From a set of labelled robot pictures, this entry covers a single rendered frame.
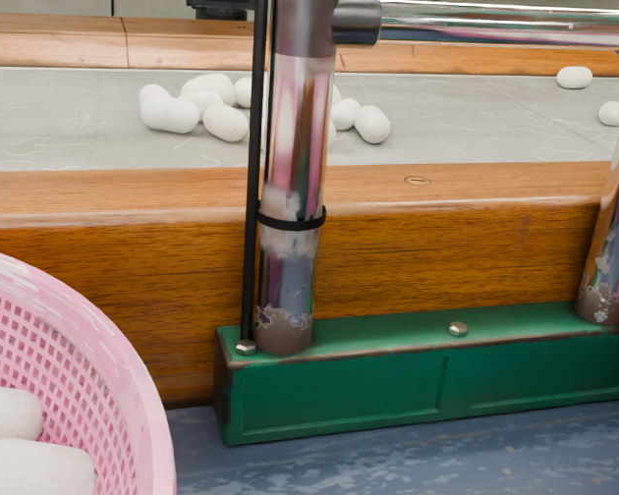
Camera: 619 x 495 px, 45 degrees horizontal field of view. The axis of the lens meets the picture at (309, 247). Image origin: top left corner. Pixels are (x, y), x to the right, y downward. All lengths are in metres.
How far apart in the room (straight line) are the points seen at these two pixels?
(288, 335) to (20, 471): 0.12
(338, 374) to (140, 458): 0.15
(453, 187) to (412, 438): 0.11
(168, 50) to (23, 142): 0.23
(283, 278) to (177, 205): 0.05
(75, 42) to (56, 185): 0.34
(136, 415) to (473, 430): 0.19
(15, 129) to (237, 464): 0.26
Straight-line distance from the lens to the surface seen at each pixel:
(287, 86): 0.26
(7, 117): 0.51
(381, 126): 0.47
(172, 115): 0.46
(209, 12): 0.94
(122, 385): 0.19
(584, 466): 0.34
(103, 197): 0.30
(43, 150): 0.44
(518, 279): 0.36
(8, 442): 0.21
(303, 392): 0.31
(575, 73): 0.72
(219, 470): 0.30
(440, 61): 0.71
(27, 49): 0.65
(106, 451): 0.20
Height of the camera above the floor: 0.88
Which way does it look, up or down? 25 degrees down
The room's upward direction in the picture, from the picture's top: 5 degrees clockwise
